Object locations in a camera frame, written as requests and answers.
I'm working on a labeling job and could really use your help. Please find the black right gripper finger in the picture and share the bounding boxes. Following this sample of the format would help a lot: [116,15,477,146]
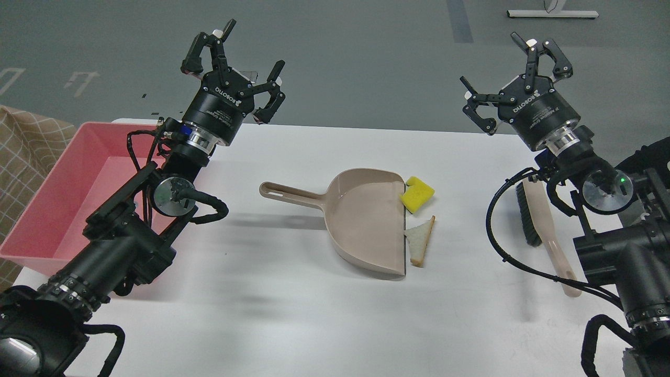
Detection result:
[460,76,518,136]
[510,32,573,93]

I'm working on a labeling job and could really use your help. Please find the beige checkered cloth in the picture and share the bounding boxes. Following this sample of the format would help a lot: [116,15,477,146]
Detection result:
[0,105,77,292]

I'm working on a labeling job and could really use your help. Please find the beige hand brush black bristles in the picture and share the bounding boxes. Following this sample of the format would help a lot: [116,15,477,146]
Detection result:
[515,178,576,281]

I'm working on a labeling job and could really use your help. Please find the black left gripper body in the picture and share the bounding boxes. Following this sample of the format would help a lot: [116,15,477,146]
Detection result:
[183,71,253,146]

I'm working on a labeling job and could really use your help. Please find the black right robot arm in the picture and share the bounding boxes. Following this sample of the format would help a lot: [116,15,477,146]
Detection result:
[460,32,668,376]

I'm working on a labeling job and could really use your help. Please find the beige plastic dustpan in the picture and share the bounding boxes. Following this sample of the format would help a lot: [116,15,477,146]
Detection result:
[259,169,406,276]

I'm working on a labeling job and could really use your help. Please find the pink plastic bin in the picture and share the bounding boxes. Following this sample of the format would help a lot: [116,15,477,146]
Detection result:
[1,122,155,276]

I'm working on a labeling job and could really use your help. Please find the yellow sponge piece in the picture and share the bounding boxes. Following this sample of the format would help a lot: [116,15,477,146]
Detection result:
[399,176,435,213]

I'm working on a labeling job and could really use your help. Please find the white bread slice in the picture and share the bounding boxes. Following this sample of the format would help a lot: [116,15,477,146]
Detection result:
[404,215,436,268]

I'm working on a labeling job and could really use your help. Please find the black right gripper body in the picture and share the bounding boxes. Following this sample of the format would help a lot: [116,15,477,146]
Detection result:
[499,75,581,152]

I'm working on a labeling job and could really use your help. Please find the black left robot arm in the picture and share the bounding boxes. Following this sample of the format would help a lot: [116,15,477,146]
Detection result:
[2,19,285,376]

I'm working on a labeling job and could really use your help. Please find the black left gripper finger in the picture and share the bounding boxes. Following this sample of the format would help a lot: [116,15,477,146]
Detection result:
[181,19,237,87]
[237,60,285,124]

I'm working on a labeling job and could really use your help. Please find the white table leg base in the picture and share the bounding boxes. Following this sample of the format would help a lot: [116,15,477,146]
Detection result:
[506,1,600,20]

